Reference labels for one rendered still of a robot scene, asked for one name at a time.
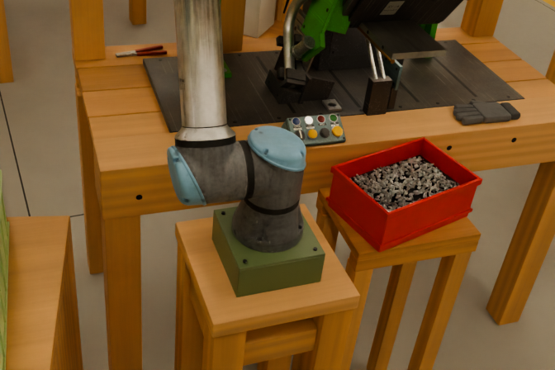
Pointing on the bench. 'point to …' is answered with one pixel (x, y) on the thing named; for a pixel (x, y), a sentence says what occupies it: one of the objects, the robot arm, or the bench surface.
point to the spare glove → (485, 112)
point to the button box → (316, 129)
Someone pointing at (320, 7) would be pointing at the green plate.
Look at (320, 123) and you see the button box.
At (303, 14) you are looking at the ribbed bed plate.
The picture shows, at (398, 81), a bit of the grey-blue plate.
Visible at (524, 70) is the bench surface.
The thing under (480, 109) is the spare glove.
